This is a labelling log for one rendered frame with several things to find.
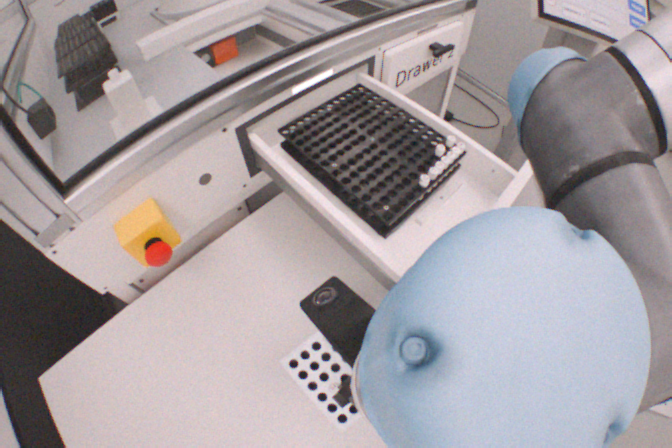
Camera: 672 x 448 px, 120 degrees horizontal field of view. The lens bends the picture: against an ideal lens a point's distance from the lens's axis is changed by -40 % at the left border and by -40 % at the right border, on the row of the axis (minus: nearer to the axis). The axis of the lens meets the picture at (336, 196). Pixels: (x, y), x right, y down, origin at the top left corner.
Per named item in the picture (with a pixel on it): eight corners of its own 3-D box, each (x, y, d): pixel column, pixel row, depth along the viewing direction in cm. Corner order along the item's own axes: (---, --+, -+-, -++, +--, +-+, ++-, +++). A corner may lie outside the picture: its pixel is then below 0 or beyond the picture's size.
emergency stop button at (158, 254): (179, 257, 39) (166, 244, 36) (157, 274, 38) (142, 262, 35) (170, 242, 41) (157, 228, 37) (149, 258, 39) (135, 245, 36)
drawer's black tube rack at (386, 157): (455, 178, 49) (466, 151, 44) (383, 248, 42) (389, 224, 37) (358, 110, 59) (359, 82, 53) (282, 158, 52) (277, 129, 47)
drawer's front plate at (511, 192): (513, 201, 49) (542, 158, 40) (405, 330, 38) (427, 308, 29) (505, 195, 50) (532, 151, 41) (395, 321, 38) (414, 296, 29)
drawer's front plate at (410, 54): (456, 59, 75) (465, 22, 66) (385, 100, 63) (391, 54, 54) (450, 56, 75) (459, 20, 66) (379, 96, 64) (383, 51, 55)
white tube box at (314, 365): (387, 390, 38) (392, 390, 35) (341, 430, 35) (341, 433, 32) (329, 328, 43) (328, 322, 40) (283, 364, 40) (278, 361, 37)
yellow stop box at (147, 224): (185, 245, 42) (164, 219, 36) (147, 273, 39) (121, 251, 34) (171, 222, 44) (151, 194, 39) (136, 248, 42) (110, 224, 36)
